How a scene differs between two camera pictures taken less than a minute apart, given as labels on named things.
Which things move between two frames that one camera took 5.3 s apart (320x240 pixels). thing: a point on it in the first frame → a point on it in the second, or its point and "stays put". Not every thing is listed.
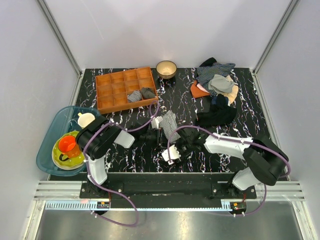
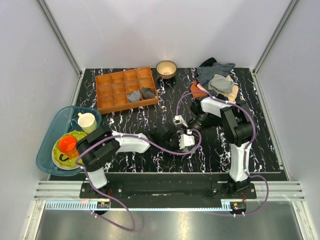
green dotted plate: [71, 163] stays put
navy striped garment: [205, 73] stays put
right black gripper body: [185, 145] → [200, 120]
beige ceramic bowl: [166, 69] stays put
